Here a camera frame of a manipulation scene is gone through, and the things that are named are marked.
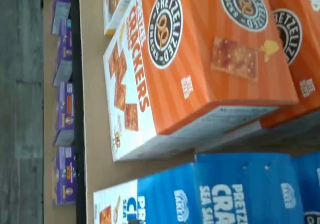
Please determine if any Simple Mills almond bars box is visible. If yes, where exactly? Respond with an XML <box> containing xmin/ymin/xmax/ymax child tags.
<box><xmin>102</xmin><ymin>0</ymin><xmax>139</xmax><ymax>37</ymax></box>

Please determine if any black metal shelf rack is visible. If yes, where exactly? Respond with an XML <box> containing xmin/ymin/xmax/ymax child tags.
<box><xmin>69</xmin><ymin>0</ymin><xmax>88</xmax><ymax>224</ymax></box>

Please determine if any orange cheddar pretzel crackers box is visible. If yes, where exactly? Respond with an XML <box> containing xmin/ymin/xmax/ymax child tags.
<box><xmin>102</xmin><ymin>0</ymin><xmax>300</xmax><ymax>163</ymax></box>
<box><xmin>194</xmin><ymin>0</ymin><xmax>320</xmax><ymax>155</ymax></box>

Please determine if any blue white pretzel crackers box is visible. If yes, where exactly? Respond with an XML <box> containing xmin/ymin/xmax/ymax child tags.
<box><xmin>291</xmin><ymin>151</ymin><xmax>320</xmax><ymax>224</ymax></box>
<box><xmin>92</xmin><ymin>152</ymin><xmax>305</xmax><ymax>224</ymax></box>

